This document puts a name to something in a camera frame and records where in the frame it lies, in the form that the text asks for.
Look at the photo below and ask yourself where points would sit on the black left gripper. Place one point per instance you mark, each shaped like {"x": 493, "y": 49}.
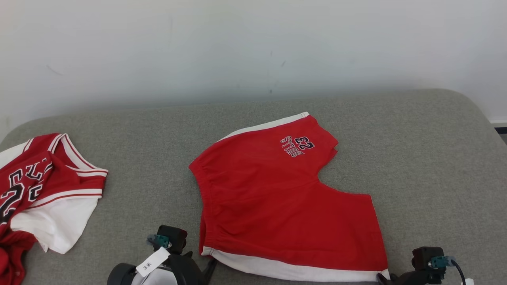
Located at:
{"x": 190, "y": 271}

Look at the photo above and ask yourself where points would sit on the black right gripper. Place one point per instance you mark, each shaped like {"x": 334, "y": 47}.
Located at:
{"x": 412, "y": 279}

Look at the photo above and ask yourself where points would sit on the red basketball shorts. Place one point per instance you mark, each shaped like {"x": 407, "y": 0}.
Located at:
{"x": 277, "y": 206}

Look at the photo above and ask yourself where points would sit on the red white basketball jersey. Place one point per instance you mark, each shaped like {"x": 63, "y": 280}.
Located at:
{"x": 43, "y": 186}

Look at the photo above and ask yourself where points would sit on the white grey robot left arm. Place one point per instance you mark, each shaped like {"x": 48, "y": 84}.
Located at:
{"x": 158, "y": 279}

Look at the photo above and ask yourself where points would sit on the white paper tag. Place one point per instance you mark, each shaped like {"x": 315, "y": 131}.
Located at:
{"x": 152, "y": 262}

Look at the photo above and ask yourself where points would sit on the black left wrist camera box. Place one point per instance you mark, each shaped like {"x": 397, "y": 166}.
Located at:
{"x": 176, "y": 235}

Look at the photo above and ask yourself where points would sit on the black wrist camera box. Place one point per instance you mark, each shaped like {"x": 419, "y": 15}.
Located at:
{"x": 425, "y": 255}
{"x": 176, "y": 235}

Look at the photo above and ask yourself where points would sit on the teal left camera connector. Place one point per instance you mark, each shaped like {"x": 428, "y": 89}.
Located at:
{"x": 159, "y": 240}

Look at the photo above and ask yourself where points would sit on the teal camera connector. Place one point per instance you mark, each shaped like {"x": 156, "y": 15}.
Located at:
{"x": 159, "y": 240}
{"x": 441, "y": 261}

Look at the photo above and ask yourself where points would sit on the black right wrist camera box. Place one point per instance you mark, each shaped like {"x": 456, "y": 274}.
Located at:
{"x": 425, "y": 255}

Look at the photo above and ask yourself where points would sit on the teal right camera connector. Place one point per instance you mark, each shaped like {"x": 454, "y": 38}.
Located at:
{"x": 441, "y": 261}

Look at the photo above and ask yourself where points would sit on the white wall baseboard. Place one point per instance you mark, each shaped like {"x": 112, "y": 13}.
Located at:
{"x": 499, "y": 120}

